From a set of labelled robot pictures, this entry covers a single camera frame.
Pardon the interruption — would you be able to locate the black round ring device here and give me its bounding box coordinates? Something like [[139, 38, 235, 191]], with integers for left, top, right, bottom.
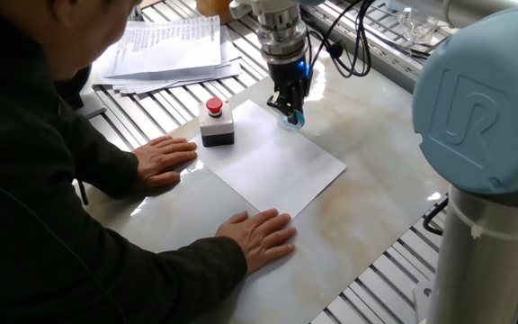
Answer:
[[56, 65, 94, 112]]

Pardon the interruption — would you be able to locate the person head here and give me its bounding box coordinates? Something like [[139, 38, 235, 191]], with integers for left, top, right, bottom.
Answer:
[[0, 0, 143, 82]]

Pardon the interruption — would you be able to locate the wooden block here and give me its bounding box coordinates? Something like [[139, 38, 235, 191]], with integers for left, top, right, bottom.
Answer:
[[194, 0, 237, 26]]

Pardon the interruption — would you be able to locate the grey box red push button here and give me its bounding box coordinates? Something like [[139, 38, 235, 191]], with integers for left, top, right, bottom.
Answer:
[[197, 97, 236, 149]]

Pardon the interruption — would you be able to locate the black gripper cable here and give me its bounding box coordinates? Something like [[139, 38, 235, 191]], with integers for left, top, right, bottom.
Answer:
[[307, 0, 375, 78]]

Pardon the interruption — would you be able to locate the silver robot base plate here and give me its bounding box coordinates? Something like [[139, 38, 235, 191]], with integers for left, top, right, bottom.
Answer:
[[414, 281, 433, 324]]

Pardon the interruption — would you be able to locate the grey metal stand plate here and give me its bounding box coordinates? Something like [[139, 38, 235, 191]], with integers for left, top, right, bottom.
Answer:
[[76, 84, 108, 121]]

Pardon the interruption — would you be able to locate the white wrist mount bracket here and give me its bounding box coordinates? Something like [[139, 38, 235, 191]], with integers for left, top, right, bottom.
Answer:
[[228, 0, 303, 19]]

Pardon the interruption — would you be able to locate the left forearm dark sleeve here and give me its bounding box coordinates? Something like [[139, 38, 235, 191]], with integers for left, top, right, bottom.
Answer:
[[56, 101, 140, 200]]

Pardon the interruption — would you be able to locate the blue correction tape dispenser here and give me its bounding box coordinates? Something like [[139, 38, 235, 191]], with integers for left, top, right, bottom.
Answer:
[[277, 110, 307, 131]]

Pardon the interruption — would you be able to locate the person torso dark jacket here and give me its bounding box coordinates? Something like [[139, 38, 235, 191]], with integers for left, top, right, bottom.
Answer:
[[0, 8, 152, 324]]

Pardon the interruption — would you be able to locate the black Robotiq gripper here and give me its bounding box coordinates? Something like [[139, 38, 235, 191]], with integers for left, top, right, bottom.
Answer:
[[266, 58, 314, 126]]

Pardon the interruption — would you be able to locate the person left hand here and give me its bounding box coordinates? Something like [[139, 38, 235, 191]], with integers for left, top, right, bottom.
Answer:
[[131, 136, 199, 195]]

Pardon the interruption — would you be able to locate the printed white paper sheet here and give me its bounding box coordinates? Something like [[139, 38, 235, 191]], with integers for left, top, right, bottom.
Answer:
[[105, 15, 223, 81]]

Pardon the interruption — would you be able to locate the right forearm dark sleeve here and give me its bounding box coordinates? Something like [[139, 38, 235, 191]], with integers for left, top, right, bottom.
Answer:
[[119, 236, 249, 324]]

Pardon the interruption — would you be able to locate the person right hand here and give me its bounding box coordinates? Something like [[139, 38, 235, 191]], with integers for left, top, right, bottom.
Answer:
[[214, 208, 297, 275]]

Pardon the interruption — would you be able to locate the clear drinking glass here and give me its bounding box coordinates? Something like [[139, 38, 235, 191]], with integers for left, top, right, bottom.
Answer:
[[396, 4, 440, 45]]

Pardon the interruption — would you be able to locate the black looped cable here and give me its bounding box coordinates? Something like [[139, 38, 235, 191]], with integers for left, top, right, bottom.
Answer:
[[422, 195, 449, 237]]

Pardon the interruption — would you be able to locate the loose white paper pile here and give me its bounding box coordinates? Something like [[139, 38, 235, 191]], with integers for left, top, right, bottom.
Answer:
[[90, 24, 245, 95]]

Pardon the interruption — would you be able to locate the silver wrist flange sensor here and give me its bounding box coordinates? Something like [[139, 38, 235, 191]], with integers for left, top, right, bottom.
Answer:
[[258, 8, 309, 65]]

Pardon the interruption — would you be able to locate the thick aluminium rail profile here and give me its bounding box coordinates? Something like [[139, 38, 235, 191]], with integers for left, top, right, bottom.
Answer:
[[301, 0, 417, 94]]

